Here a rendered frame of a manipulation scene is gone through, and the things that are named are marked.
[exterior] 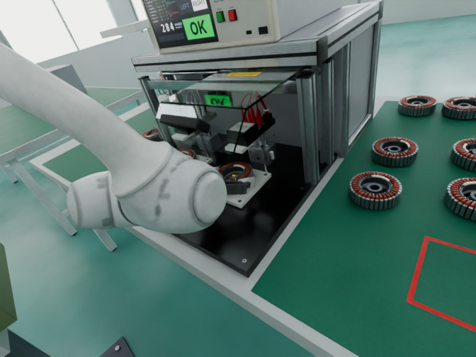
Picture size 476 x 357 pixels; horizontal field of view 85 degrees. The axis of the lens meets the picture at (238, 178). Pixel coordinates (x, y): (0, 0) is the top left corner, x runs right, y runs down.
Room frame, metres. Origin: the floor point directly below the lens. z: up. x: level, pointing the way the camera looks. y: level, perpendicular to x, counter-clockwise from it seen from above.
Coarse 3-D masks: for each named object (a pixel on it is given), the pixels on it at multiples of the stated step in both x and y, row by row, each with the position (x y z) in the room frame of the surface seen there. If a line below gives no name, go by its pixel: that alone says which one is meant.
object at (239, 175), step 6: (234, 162) 0.66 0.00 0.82; (240, 162) 0.66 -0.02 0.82; (222, 168) 0.65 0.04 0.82; (228, 168) 0.65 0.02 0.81; (234, 168) 0.65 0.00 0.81; (240, 168) 0.64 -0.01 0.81; (246, 168) 0.62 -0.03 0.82; (222, 174) 0.63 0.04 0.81; (228, 174) 0.64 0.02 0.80; (240, 174) 0.63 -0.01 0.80; (246, 174) 0.59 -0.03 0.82; (252, 174) 0.60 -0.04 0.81; (228, 180) 0.58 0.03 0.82; (234, 180) 0.58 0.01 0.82
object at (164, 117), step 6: (162, 114) 0.51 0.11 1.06; (168, 114) 0.50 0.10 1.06; (162, 120) 0.50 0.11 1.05; (168, 120) 0.48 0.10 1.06; (174, 120) 0.47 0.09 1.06; (180, 120) 0.46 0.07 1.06; (186, 120) 0.45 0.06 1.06; (192, 120) 0.44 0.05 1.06; (198, 120) 0.43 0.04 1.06; (174, 126) 0.51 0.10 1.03; (186, 126) 0.44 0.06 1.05; (192, 126) 0.43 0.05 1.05; (198, 126) 0.43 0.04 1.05; (204, 126) 0.44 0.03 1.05; (204, 132) 0.44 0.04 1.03
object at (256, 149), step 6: (258, 144) 0.72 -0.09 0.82; (264, 144) 0.71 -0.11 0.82; (270, 144) 0.70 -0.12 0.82; (252, 150) 0.71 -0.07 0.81; (258, 150) 0.70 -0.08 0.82; (264, 150) 0.68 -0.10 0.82; (270, 150) 0.69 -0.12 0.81; (252, 156) 0.72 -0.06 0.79; (258, 156) 0.70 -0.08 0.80; (270, 156) 0.68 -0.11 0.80; (276, 156) 0.71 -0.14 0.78; (258, 162) 0.70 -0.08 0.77; (270, 162) 0.68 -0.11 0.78
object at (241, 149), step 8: (264, 120) 0.72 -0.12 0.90; (272, 120) 0.71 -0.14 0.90; (248, 128) 0.65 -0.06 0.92; (256, 128) 0.66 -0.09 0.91; (264, 128) 0.68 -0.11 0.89; (240, 136) 0.64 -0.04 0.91; (248, 136) 0.64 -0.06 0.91; (256, 136) 0.66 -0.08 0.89; (264, 136) 0.70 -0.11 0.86; (240, 144) 0.64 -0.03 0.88; (248, 144) 0.63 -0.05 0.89; (240, 152) 0.62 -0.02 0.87
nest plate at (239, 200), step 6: (258, 174) 0.63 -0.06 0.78; (264, 174) 0.62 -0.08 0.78; (270, 174) 0.61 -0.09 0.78; (258, 180) 0.60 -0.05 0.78; (264, 180) 0.59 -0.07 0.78; (258, 186) 0.57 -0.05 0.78; (246, 192) 0.56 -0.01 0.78; (252, 192) 0.55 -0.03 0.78; (228, 198) 0.55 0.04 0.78; (234, 198) 0.55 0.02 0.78; (240, 198) 0.54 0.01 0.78; (246, 198) 0.53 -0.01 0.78; (234, 204) 0.53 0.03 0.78; (240, 204) 0.52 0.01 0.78
